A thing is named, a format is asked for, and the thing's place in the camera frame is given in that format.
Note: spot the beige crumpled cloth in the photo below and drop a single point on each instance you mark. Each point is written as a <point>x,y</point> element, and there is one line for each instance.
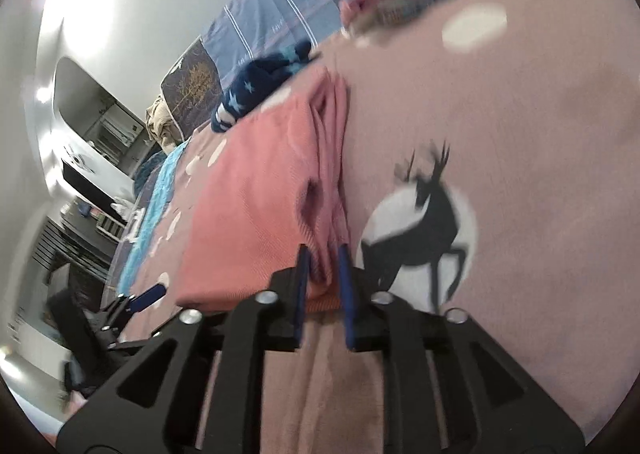
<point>161,126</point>

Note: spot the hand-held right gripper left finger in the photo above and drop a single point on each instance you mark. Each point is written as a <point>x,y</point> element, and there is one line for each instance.
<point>302,284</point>

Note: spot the turquoise blanket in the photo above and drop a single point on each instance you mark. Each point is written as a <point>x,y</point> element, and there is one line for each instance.
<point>150,214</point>

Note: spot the person's left forearm pink sleeve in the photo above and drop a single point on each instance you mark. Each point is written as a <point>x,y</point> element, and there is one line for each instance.
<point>77,401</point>

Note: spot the dark tree print pillow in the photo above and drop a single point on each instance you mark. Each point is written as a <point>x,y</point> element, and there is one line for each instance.
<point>192,84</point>

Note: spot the salmon pink garment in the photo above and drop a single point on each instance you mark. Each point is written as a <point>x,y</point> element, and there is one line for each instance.
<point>260,194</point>

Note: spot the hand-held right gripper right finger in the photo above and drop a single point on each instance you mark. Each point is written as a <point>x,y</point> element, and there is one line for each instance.
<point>345,284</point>

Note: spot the navy star print garment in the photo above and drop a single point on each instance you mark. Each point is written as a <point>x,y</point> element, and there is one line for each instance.
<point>255,84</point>

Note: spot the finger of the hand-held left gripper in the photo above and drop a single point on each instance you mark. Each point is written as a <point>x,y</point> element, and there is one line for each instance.
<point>147,296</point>

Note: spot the mauve polka dot blanket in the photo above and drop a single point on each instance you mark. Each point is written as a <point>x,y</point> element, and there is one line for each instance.
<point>500,109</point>

